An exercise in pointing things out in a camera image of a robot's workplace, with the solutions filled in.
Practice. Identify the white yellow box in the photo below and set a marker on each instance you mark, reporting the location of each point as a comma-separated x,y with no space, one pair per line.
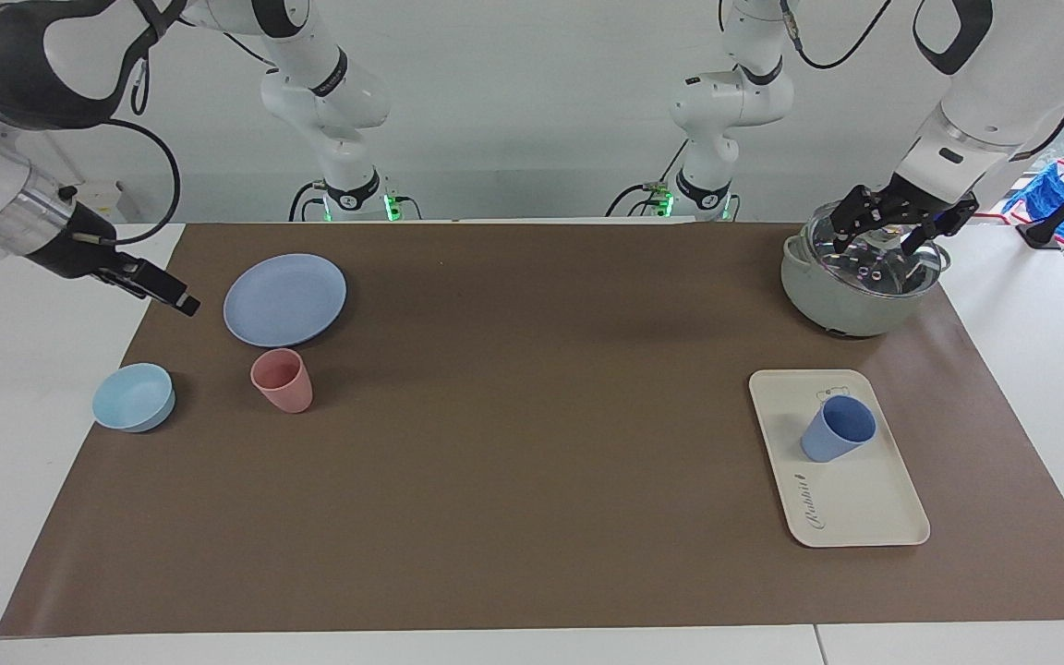
102,199

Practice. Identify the green cooking pot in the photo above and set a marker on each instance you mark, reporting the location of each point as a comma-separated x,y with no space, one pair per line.
832,300

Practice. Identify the blue round plate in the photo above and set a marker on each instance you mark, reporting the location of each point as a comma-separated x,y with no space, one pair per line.
284,300

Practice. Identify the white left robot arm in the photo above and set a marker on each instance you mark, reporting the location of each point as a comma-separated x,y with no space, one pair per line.
1012,92

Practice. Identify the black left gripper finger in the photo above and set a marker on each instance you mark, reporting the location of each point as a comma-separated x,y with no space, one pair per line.
918,244
842,237

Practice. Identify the pink plastic cup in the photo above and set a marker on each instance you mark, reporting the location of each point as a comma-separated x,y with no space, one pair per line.
284,388

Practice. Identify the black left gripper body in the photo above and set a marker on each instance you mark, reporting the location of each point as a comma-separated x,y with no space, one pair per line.
911,205

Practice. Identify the blue plastic cup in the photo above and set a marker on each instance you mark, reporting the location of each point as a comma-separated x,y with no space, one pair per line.
839,429

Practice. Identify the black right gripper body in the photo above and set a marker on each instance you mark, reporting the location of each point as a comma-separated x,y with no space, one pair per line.
79,245

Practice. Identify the brown table mat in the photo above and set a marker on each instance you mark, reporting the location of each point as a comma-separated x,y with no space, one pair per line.
532,462

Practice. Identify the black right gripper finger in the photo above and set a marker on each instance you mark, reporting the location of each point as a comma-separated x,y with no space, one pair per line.
167,288
132,287

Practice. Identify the cream rabbit print tray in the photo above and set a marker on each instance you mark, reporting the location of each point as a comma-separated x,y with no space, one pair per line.
855,503

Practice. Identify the glass pot lid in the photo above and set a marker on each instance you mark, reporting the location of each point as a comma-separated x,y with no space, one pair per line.
878,272

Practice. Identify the light blue bowl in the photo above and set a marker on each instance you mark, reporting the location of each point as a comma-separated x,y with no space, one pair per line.
133,397

